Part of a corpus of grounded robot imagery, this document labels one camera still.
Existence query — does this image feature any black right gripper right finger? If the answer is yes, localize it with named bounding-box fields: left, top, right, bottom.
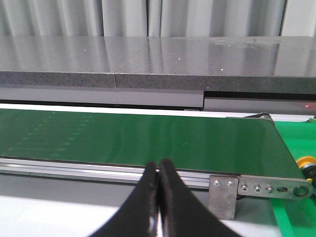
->
left=158, top=159, right=239, bottom=237

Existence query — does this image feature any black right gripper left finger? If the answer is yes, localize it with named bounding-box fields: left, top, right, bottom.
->
left=91, top=162, right=158, bottom=237

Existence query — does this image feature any green conveyor belt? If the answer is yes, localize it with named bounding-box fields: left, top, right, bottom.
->
left=0, top=109, right=303, bottom=178

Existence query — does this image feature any grey rear conveyor panel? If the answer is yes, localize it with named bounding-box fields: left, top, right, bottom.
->
left=0, top=85, right=316, bottom=115

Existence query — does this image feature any grey granite slab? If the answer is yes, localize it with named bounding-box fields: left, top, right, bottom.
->
left=0, top=36, right=316, bottom=94

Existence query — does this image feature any white pleated curtain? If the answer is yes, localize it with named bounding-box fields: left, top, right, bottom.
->
left=0, top=0, right=316, bottom=37

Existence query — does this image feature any metal conveyor end bracket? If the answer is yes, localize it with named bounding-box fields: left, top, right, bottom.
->
left=208, top=174, right=313, bottom=220

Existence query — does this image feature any aluminium conveyor side rail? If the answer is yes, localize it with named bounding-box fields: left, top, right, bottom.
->
left=0, top=156, right=213, bottom=190

